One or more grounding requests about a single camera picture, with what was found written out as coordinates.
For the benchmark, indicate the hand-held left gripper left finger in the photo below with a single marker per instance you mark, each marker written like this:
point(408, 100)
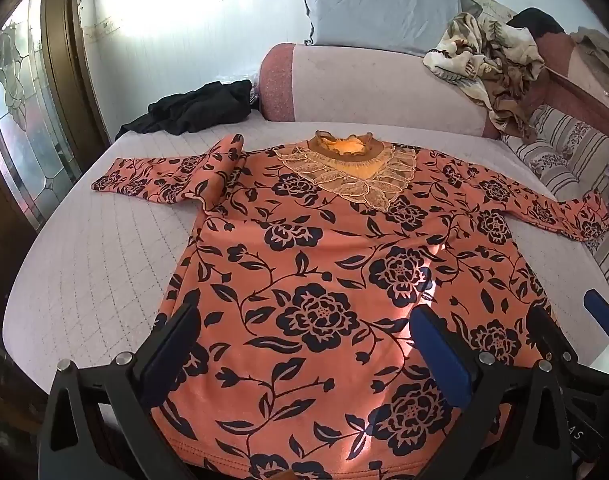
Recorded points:
point(169, 350)

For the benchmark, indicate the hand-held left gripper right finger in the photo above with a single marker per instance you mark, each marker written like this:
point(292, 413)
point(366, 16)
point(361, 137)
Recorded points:
point(442, 355)

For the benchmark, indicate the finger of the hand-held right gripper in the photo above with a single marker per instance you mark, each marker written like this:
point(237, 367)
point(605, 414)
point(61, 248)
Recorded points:
point(549, 335)
point(604, 312)

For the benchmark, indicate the orange floral long-sleeve top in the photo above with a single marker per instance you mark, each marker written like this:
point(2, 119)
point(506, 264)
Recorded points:
point(309, 260)

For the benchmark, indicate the pale quilted bed sheet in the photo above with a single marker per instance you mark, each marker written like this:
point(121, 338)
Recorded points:
point(109, 260)

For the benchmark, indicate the striped floral bedding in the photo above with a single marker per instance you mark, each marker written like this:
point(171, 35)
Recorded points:
point(569, 150)

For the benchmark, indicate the black garment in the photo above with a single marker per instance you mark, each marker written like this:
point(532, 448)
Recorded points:
point(194, 110)

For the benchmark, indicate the beige garment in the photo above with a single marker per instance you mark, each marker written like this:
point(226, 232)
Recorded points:
point(599, 60)

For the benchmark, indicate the maroon and tan clothing pile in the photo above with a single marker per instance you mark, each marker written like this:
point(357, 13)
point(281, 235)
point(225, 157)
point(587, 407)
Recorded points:
point(557, 60)

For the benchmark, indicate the cream brown floral blanket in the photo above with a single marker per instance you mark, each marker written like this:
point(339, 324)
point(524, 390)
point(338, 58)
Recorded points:
point(484, 60)

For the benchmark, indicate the pink rolled bolster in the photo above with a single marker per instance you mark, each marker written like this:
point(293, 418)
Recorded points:
point(364, 85)

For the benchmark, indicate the stained glass door pane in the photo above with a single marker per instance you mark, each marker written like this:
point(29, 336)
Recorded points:
point(19, 110)

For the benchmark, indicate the dark cloth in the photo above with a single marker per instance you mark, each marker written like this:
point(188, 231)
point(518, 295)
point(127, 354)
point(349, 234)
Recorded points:
point(534, 20)

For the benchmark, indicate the grey-blue pillow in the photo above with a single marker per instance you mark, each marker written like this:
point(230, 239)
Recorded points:
point(379, 10)

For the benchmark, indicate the wooden door frame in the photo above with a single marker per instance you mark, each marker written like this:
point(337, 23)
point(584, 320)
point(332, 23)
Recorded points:
point(64, 60)

